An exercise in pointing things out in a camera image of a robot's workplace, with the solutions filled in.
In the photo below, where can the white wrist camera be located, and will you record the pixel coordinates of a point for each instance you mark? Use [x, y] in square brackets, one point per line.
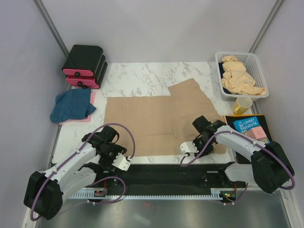
[188, 148]
[121, 162]

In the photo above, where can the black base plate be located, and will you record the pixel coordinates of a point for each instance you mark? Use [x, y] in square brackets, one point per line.
[166, 179]

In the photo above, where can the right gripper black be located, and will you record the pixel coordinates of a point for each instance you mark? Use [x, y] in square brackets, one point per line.
[195, 142]

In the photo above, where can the yellow mug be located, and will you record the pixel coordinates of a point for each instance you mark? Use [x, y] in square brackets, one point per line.
[241, 105]

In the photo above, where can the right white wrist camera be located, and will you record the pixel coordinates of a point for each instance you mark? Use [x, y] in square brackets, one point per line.
[188, 148]

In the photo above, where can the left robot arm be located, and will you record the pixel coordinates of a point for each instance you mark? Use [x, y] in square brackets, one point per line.
[48, 190]

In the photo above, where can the pink cube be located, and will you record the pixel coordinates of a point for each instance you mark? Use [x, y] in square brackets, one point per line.
[256, 133]

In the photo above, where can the white plastic basket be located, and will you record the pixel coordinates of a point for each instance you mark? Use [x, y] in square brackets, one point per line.
[252, 66]

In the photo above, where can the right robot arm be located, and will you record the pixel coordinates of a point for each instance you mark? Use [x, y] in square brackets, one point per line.
[269, 166]

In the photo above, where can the light yellow t shirt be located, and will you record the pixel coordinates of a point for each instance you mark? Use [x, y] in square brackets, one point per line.
[236, 80]

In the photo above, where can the blue storey treehouse book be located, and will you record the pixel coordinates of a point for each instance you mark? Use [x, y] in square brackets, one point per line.
[244, 125]

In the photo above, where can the white cable duct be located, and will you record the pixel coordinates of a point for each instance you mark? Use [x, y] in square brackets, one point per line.
[91, 194]

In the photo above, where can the lower black pink drawer box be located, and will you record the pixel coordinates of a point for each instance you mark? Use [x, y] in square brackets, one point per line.
[83, 78]

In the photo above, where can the upper black pink drawer box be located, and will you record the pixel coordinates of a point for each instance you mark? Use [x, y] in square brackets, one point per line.
[83, 60]

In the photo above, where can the black pink drawer box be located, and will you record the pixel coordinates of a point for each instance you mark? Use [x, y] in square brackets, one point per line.
[83, 60]
[83, 78]

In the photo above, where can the blue t shirt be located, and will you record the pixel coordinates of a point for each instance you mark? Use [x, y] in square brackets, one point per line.
[74, 104]

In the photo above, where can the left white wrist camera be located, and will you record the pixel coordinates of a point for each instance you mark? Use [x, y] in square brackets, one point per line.
[121, 162]

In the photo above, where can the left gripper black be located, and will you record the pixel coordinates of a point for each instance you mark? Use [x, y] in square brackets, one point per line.
[108, 163]

